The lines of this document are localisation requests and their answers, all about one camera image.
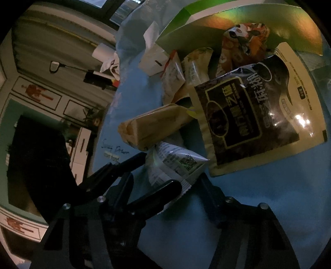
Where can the white printed snack packet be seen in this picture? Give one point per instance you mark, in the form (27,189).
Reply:
(170,163)

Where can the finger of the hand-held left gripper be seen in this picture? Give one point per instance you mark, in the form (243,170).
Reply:
(116,166)
(160,195)

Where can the red wall ornament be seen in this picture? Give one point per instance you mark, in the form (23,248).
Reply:
(18,225)
(36,92)

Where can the black box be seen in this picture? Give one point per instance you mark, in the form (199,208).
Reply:
(97,76)

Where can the white cylinder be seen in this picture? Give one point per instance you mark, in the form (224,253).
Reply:
(103,51)

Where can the grey curtain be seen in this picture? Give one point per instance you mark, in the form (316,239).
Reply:
(59,38)

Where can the tan long snack packet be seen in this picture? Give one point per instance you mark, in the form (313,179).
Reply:
(155,124)

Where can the white paper sheet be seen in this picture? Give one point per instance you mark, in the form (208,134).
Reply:
(151,33)

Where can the white drawer cabinet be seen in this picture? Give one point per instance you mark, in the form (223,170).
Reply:
(81,152)

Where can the small potted plant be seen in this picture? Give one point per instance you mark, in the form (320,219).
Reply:
(91,117)

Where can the white wall-mounted device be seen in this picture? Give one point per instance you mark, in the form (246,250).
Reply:
(54,66)

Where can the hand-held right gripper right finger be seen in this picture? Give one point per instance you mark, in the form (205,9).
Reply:
(207,187)

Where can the dark window frame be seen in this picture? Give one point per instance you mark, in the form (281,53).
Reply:
(108,10)

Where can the white crumpled bag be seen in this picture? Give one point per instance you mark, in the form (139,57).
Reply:
(111,66)

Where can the white carton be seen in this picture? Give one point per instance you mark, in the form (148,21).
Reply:
(152,60)

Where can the green cardboard box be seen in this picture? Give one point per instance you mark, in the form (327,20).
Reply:
(248,23)

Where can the blue floral blanket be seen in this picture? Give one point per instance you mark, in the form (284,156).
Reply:
(245,219)

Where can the orange animal print snack bag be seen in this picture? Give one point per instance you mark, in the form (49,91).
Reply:
(240,44)

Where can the large dark snack bag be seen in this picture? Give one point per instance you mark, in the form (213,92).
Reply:
(258,108)

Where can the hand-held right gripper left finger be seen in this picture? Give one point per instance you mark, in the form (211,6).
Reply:
(126,182)

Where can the small snack packet orange print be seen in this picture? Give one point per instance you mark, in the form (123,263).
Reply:
(197,67)

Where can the beige snack packet red edge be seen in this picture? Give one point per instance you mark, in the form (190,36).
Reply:
(173,77)

